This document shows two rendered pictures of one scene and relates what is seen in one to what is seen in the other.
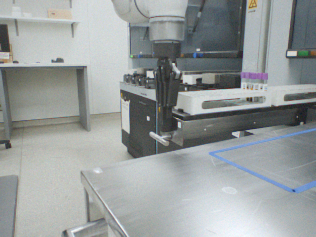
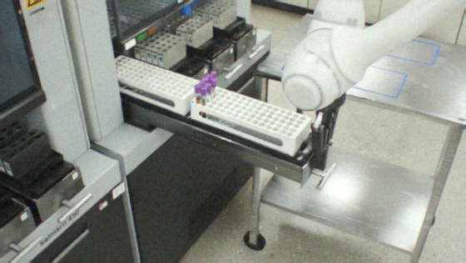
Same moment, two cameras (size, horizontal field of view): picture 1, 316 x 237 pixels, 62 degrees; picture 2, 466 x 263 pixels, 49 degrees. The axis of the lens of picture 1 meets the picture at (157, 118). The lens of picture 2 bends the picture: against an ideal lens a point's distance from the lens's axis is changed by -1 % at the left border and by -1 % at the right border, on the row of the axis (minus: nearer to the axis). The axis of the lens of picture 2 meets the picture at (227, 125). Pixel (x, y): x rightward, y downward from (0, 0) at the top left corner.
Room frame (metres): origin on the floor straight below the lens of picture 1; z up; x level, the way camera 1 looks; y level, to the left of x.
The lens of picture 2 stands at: (1.41, 0.65, 1.60)
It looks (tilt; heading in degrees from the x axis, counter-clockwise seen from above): 37 degrees down; 237
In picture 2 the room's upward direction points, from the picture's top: straight up
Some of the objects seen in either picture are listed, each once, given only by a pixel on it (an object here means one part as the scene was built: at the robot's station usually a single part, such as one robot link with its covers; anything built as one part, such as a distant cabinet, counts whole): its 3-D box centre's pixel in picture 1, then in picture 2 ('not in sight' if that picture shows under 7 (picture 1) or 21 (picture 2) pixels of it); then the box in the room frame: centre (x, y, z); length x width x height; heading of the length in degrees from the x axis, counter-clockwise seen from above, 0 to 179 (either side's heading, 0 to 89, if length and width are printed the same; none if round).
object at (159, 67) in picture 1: (164, 86); (322, 130); (0.72, -0.02, 0.89); 0.04 x 0.01 x 0.11; 115
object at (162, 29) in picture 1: (166, 31); not in sight; (0.71, -0.02, 1.03); 0.09 x 0.09 x 0.06
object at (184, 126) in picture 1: (256, 115); (205, 121); (0.86, -0.33, 0.78); 0.73 x 0.14 x 0.09; 115
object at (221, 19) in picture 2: not in sight; (225, 17); (0.54, -0.72, 0.85); 0.12 x 0.02 x 0.06; 24
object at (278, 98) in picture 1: (295, 95); (151, 85); (0.93, -0.49, 0.83); 0.30 x 0.10 x 0.06; 115
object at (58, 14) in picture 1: (59, 15); not in sight; (3.79, 1.31, 1.52); 0.29 x 0.22 x 0.12; 114
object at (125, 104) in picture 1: (124, 115); not in sight; (2.49, 0.32, 0.43); 0.27 x 0.02 x 0.36; 25
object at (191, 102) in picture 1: (224, 101); (249, 120); (0.80, -0.20, 0.83); 0.30 x 0.10 x 0.06; 116
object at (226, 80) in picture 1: (228, 81); (27, 156); (1.31, -0.35, 0.85); 0.12 x 0.02 x 0.06; 26
